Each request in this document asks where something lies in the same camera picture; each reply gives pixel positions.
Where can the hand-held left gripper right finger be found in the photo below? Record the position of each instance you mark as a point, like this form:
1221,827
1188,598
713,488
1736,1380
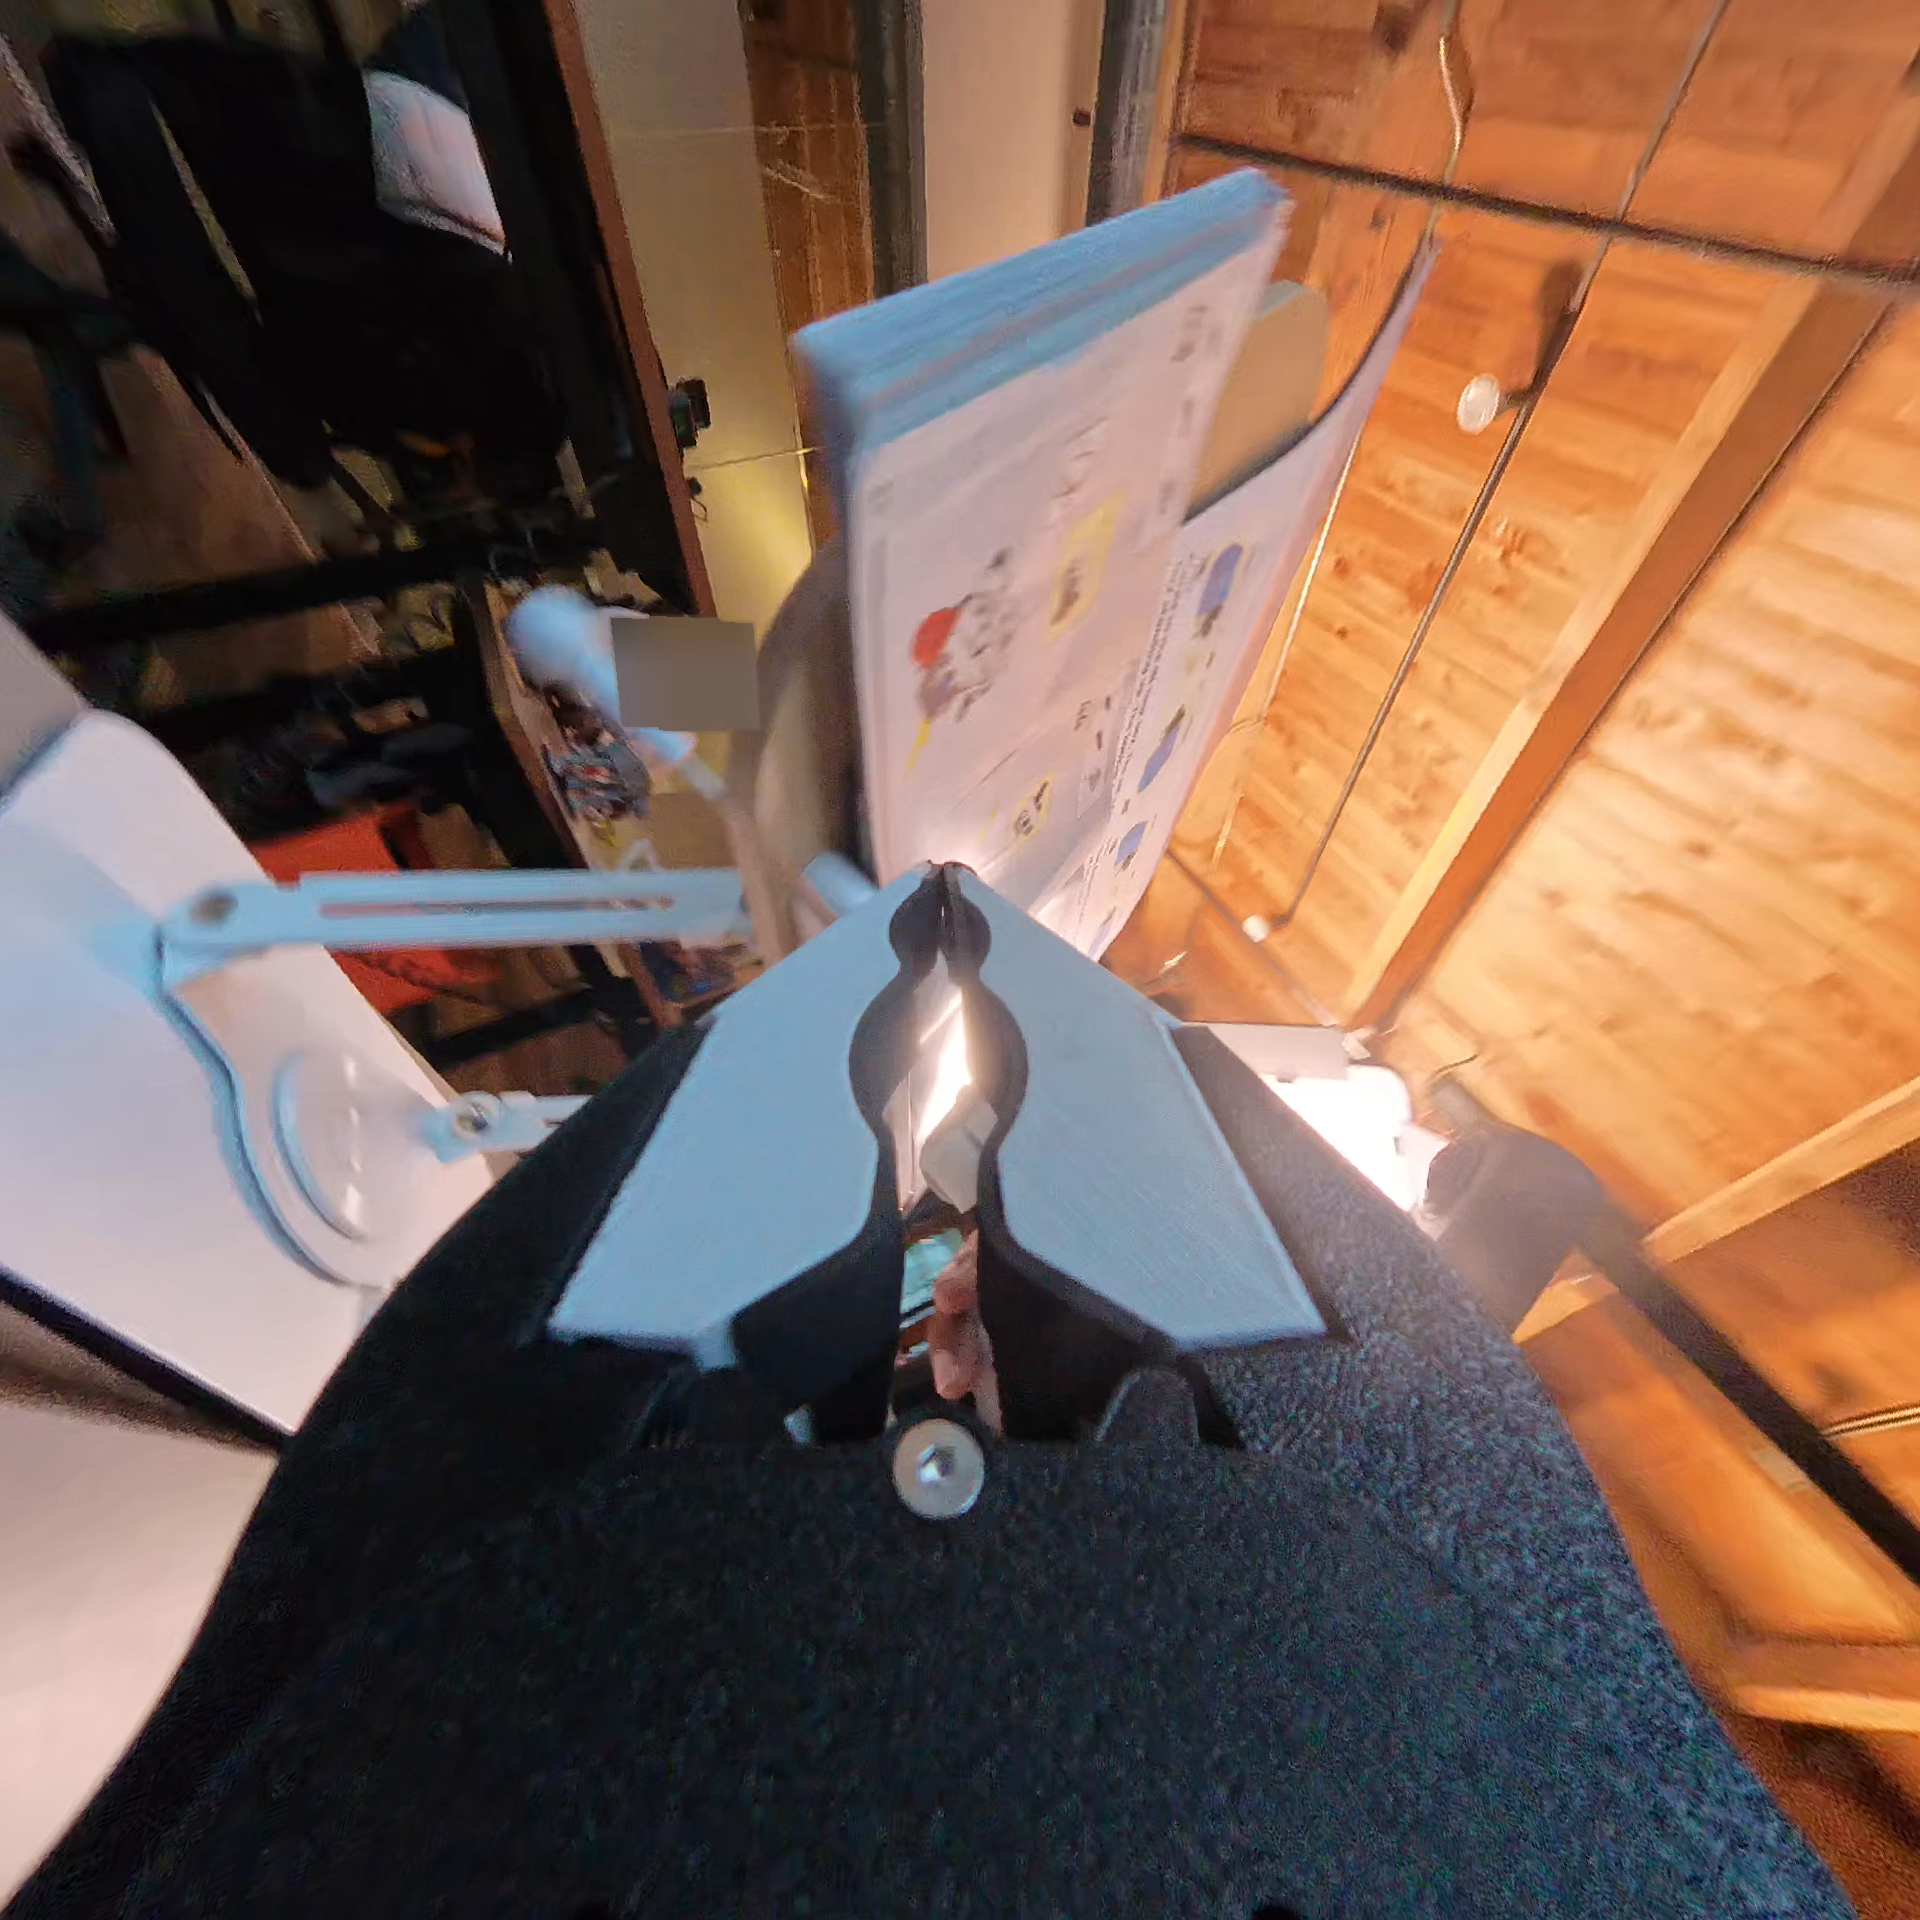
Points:
1155,1188

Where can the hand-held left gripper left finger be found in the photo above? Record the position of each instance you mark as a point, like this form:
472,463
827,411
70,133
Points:
736,1188

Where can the instruction booklet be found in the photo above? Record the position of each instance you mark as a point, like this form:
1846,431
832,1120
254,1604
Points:
1020,541

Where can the white document stand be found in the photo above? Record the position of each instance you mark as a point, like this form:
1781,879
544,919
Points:
121,1053

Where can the wooden wall shelf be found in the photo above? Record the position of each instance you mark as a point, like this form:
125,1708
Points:
1773,1188

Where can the small white wall lamp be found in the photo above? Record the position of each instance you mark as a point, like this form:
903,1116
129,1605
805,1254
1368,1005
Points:
1487,401

